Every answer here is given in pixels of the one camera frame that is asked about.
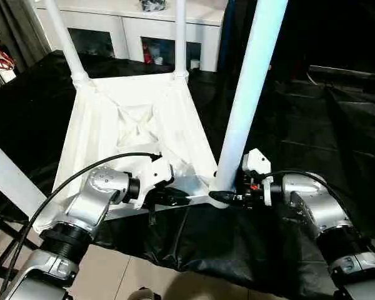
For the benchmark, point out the white plastic table leg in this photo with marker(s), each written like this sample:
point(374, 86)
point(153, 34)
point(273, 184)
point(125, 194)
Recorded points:
point(9, 181)
point(180, 37)
point(250, 94)
point(65, 37)

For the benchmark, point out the grey curtain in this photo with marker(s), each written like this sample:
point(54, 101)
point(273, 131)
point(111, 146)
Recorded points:
point(19, 28)

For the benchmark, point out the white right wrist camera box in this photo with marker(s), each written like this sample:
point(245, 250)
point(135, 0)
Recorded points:
point(256, 165)

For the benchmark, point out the black metal table frame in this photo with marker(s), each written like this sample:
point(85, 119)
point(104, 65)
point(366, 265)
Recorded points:
point(0, 244)

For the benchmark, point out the white plastic table top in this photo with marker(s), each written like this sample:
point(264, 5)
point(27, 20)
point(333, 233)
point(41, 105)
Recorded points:
point(137, 106)

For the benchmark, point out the dark object on cabinet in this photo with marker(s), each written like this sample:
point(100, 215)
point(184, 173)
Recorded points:
point(154, 5)

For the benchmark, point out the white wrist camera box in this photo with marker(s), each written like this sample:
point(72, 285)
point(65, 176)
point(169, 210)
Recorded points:
point(256, 165)
point(155, 178)

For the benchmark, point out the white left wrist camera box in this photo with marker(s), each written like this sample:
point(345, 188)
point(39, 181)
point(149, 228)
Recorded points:
point(155, 178)

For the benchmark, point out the black plastic mat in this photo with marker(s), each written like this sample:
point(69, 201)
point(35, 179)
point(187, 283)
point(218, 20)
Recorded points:
point(300, 125)

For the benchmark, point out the black horizontal rail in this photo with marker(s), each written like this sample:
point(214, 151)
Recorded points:
point(350, 72)

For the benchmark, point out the white cabinet with glass doors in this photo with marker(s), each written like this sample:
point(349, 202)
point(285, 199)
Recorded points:
point(112, 25)

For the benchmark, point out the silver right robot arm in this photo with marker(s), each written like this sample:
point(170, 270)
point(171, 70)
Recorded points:
point(312, 206)

